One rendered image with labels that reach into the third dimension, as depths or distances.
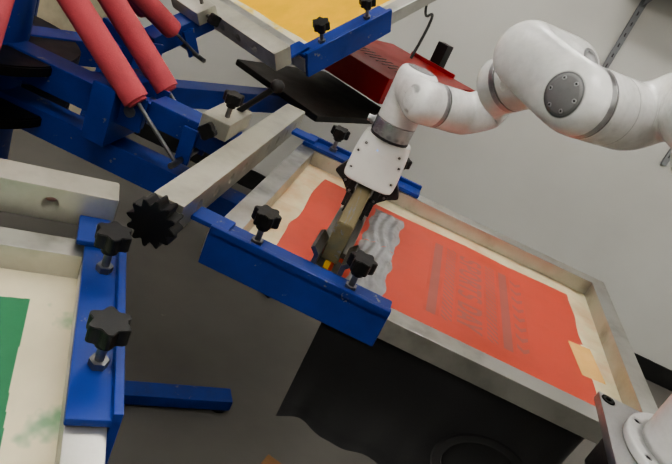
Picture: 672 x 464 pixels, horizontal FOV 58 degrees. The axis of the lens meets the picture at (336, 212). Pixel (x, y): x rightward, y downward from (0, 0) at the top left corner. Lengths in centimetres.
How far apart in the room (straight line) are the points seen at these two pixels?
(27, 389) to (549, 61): 66
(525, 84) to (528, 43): 5
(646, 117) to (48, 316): 72
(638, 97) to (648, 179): 259
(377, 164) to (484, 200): 218
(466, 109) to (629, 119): 36
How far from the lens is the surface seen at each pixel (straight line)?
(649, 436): 72
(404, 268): 118
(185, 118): 121
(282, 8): 183
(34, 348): 75
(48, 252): 83
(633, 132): 77
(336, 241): 100
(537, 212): 332
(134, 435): 196
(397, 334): 95
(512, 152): 321
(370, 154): 112
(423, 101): 100
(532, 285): 142
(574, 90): 72
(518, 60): 79
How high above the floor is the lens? 147
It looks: 24 degrees down
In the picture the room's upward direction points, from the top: 25 degrees clockwise
